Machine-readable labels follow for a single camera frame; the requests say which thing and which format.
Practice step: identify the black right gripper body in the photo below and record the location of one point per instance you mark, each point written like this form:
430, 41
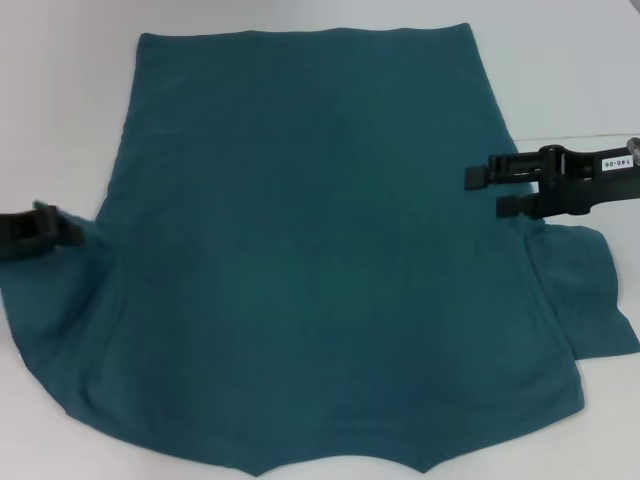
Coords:
590, 180

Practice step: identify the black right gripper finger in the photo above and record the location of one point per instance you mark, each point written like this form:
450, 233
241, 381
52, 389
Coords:
477, 179
510, 206

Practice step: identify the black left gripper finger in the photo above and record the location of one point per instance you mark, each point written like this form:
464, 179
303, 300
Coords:
72, 232

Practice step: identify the teal blue t-shirt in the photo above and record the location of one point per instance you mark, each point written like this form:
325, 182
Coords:
320, 225

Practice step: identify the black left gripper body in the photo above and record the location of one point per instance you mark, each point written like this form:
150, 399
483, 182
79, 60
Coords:
25, 235

